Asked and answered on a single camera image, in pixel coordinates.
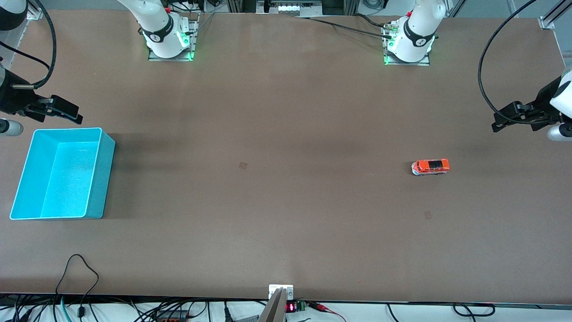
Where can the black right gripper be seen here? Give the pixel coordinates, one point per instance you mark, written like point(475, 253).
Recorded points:
point(10, 99)

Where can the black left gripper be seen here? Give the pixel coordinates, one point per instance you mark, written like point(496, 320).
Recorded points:
point(546, 98)

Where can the orange toy bus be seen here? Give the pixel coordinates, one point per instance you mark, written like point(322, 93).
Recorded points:
point(431, 166)

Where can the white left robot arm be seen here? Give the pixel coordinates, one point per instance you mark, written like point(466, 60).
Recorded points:
point(415, 31)

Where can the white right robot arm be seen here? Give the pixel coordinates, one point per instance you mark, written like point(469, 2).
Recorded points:
point(156, 22)

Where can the blue plastic box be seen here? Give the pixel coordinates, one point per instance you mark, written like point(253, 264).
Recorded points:
point(67, 179)

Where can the black orange power strip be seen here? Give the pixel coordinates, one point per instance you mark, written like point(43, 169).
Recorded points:
point(172, 316)

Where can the red clip lead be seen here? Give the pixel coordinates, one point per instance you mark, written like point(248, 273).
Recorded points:
point(324, 308)

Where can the grey aluminium bar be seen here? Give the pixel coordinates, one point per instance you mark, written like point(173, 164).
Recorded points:
point(273, 308)

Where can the red digit display module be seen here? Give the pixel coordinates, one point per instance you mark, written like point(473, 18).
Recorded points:
point(291, 307)

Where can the aluminium frame bracket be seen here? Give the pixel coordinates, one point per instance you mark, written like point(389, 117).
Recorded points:
point(546, 23)

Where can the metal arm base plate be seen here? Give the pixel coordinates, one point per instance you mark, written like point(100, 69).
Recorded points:
point(195, 36)
point(388, 60)

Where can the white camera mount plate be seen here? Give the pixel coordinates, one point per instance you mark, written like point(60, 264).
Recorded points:
point(280, 288)

